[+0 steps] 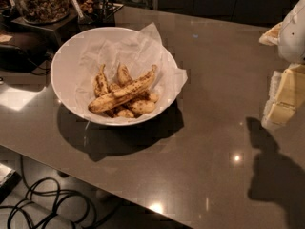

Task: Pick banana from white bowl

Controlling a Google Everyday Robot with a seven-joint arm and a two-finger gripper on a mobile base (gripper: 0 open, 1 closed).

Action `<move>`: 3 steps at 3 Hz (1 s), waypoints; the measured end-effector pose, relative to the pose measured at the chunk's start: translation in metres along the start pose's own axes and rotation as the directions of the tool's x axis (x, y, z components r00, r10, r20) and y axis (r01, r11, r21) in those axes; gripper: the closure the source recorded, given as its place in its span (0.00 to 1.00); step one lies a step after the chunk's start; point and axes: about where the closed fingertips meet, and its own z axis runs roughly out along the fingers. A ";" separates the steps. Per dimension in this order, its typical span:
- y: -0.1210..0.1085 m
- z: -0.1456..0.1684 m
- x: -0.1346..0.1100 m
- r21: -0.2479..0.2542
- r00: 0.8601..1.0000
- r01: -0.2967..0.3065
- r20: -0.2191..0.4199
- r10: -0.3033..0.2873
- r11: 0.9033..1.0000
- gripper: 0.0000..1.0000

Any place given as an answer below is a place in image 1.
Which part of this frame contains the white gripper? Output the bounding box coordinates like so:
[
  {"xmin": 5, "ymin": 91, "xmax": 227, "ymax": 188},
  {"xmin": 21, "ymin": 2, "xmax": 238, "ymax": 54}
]
[{"xmin": 259, "ymin": 0, "xmax": 305, "ymax": 130}]

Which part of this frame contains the lower right spotted banana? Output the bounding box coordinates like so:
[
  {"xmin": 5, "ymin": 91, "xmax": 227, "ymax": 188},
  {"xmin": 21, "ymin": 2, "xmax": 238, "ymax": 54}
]
[{"xmin": 127, "ymin": 100, "xmax": 155, "ymax": 115}]

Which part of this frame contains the left spotted banana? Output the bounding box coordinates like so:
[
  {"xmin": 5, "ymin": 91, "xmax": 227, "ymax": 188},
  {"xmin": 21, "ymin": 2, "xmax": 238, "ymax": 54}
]
[{"xmin": 93, "ymin": 64, "xmax": 109, "ymax": 97}]

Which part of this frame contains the glass jar of nuts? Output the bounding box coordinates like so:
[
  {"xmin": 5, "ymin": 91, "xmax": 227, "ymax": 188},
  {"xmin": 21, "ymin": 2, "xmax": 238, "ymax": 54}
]
[{"xmin": 16, "ymin": 0, "xmax": 70, "ymax": 25}]

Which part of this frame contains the long spotted banana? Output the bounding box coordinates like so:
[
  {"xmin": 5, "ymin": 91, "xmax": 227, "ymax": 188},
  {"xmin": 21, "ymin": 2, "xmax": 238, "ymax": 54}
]
[{"xmin": 88, "ymin": 65, "xmax": 157, "ymax": 114}]

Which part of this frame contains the upright spotted banana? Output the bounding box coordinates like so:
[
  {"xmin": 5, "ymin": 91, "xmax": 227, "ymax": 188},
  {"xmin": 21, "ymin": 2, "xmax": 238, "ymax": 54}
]
[{"xmin": 116, "ymin": 64, "xmax": 132, "ymax": 86}]

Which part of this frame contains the box on floor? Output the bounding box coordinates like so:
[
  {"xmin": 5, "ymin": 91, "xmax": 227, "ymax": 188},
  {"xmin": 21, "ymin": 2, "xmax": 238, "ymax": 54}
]
[{"xmin": 0, "ymin": 164, "xmax": 21, "ymax": 203}]

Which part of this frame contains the small bottom banana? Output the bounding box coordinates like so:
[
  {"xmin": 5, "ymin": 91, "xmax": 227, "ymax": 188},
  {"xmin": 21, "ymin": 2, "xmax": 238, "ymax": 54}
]
[{"xmin": 116, "ymin": 108, "xmax": 134, "ymax": 118}]

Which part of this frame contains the black stand tray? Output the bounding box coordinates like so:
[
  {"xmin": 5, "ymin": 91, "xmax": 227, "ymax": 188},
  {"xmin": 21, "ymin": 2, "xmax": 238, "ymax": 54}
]
[{"xmin": 11, "ymin": 4, "xmax": 122, "ymax": 47}]

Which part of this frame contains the white bowl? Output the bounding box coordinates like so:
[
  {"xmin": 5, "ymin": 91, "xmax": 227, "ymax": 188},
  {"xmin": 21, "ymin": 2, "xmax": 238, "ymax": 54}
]
[{"xmin": 50, "ymin": 26, "xmax": 179, "ymax": 127}]

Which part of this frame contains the black cable on floor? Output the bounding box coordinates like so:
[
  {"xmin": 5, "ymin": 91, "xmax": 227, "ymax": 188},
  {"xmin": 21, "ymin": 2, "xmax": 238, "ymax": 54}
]
[{"xmin": 0, "ymin": 155, "xmax": 125, "ymax": 229}]

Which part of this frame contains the white paper liner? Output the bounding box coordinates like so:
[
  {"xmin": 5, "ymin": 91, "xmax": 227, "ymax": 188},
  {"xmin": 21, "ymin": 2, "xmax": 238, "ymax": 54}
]
[{"xmin": 75, "ymin": 24, "xmax": 187, "ymax": 126}]

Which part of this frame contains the black device on left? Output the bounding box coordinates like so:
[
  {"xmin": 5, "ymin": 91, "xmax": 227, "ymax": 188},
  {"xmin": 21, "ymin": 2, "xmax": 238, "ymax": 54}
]
[{"xmin": 0, "ymin": 44, "xmax": 49, "ymax": 73}]

